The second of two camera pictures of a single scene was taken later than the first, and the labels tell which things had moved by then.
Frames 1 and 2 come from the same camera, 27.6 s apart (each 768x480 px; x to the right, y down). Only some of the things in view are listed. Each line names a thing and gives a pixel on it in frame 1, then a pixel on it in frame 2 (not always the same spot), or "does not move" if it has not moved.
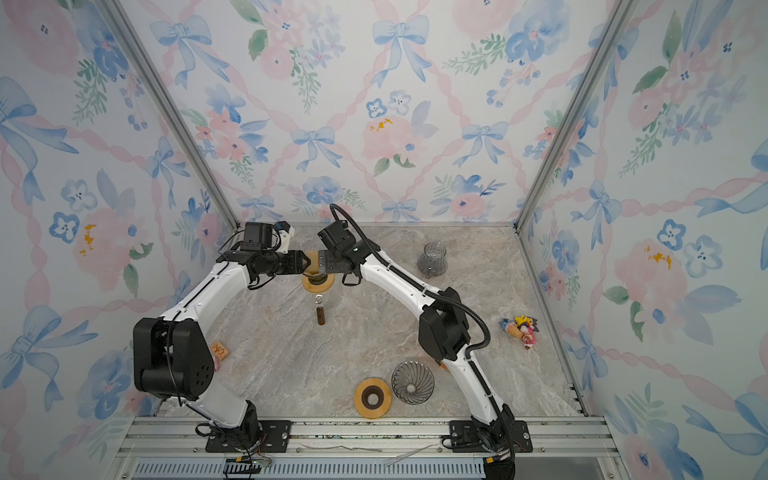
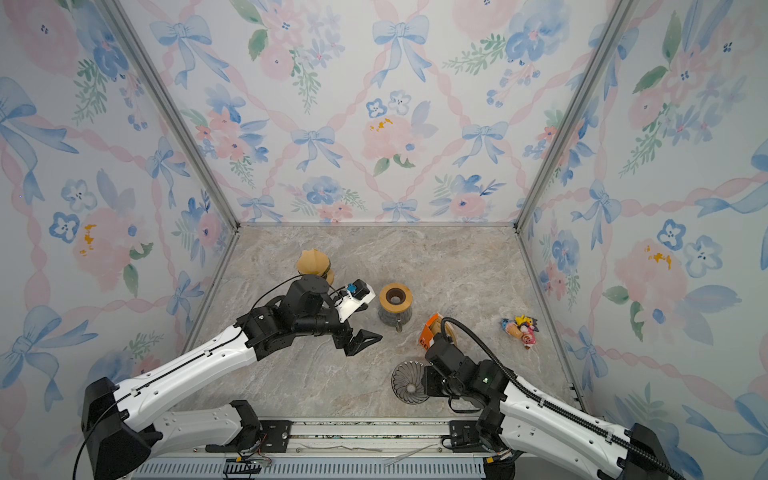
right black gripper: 325,264 -> 429,376
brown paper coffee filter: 314,265 does not move
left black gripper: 297,264 -> 358,343
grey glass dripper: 412,382 does not move
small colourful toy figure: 523,327 does not move
